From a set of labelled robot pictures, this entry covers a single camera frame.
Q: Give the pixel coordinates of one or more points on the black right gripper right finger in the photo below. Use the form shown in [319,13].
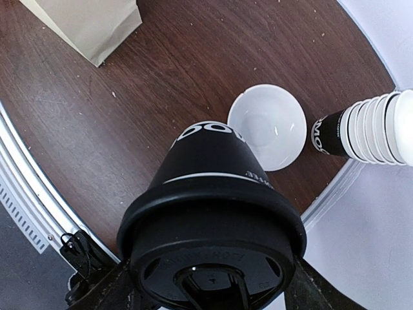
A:
[309,290]

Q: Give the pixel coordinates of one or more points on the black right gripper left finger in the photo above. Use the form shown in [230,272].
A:
[114,291]

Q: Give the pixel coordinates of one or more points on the black plastic cup lid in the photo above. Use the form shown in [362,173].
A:
[207,249]

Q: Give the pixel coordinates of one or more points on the single black paper cup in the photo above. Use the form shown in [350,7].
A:
[210,160]

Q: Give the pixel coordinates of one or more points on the stack of paper cups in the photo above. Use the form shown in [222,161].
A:
[376,130]

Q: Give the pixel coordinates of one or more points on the cream paper bag with handles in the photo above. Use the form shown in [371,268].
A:
[93,28]

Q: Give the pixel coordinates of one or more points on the white round ceramic bowl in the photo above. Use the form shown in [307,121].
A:
[272,122]

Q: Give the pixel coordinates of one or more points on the aluminium front rail base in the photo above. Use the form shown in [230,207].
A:
[43,241]

